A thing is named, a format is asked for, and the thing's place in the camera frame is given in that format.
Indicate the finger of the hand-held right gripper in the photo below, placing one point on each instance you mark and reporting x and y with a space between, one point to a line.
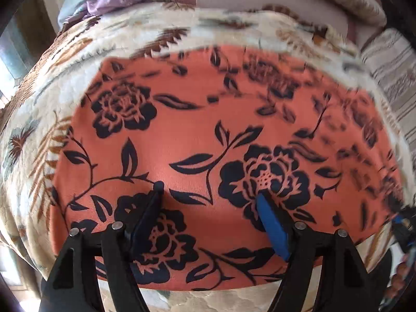
402 230

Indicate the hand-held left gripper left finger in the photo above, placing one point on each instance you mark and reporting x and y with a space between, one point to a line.
146 221

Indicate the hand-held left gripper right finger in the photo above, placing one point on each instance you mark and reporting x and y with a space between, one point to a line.
271 224

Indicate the orange floral blouse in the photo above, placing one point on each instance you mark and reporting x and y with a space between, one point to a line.
195 120

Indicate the striped floral pillow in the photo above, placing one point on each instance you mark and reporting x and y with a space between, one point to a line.
393 71

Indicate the leaf print quilted bedspread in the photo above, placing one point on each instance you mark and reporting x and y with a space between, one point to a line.
39 81

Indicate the leaded glass window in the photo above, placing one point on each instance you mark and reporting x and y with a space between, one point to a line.
13 58

